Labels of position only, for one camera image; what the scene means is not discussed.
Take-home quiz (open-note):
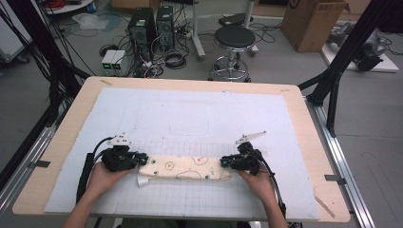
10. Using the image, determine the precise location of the grey tape strip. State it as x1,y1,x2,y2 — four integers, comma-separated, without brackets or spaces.
27,160,51,169
324,174,347,186

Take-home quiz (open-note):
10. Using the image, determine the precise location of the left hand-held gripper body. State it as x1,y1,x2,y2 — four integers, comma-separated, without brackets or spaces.
101,132,143,173

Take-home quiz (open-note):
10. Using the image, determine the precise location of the clear plastic bag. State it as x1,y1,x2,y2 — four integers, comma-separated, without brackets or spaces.
71,11,110,31

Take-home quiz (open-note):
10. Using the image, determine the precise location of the white power supply unit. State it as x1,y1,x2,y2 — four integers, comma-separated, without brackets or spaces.
101,49,118,77
110,49,128,77

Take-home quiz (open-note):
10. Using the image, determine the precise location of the large black computer tower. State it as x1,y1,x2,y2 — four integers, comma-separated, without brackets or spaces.
127,7,158,78

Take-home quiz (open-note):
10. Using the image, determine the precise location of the black metal frame strut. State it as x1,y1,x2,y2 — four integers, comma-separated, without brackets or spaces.
297,0,403,138

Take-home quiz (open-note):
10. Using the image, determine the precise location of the aluminium table rail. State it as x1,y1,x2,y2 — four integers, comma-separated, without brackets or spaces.
304,95,377,228
0,125,57,212

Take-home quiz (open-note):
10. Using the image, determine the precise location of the grey metal stand leg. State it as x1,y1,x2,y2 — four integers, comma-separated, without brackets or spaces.
242,0,259,57
189,0,207,62

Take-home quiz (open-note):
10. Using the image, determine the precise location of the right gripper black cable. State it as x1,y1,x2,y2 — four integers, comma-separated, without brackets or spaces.
257,154,288,220

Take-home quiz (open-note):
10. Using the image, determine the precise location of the coiled black cable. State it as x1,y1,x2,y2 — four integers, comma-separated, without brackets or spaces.
163,48,188,70

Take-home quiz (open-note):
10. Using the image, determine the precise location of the cream patterned cloth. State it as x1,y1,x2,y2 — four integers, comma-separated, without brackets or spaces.
136,154,233,188

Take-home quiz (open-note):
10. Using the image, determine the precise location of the slim black computer tower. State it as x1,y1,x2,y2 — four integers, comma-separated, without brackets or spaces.
156,5,176,52

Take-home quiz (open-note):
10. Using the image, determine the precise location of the white grid foam mat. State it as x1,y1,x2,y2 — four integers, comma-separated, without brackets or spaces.
44,86,321,221

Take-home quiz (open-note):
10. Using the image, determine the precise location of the brown cardboard box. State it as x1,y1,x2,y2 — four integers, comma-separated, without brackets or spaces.
280,0,352,53

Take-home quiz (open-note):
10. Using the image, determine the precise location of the black device on board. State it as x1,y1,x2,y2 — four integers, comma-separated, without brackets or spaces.
355,43,385,72

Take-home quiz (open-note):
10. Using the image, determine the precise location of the black flat case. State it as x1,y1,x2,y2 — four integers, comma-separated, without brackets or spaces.
218,12,255,28

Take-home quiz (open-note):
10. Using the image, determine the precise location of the white round table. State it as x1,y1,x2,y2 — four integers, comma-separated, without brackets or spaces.
43,0,96,15

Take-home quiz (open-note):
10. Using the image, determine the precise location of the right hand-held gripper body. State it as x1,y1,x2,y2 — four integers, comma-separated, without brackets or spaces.
229,130,268,177

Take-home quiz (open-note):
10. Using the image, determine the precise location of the person's right hand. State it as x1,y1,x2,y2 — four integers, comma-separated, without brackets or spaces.
237,168,278,204

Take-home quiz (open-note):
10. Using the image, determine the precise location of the person's left hand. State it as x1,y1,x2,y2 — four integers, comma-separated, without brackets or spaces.
85,161,135,200

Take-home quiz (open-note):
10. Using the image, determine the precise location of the black round stool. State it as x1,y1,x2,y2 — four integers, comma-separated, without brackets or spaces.
208,24,259,84

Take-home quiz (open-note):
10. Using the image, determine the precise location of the black frame with cables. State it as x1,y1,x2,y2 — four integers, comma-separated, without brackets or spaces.
0,0,91,127

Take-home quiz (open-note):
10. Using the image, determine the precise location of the white foam board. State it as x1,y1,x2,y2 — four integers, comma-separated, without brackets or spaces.
320,28,400,73

